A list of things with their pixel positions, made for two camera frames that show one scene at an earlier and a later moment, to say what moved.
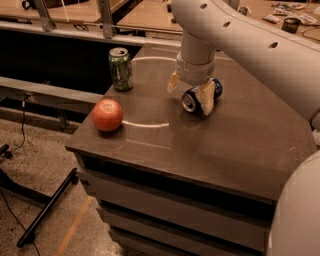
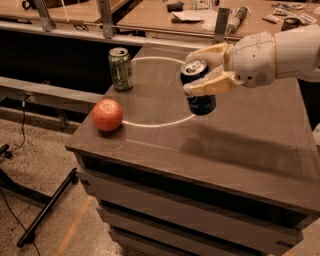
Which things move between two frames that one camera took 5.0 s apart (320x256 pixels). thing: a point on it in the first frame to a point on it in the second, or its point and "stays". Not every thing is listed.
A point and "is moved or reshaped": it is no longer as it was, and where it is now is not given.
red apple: [107, 114] stays
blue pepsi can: [202, 96] is moved or reshaped
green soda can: [121, 69] stays
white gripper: [195, 72] to [254, 60]
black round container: [290, 24] stays
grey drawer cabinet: [178, 183] stays
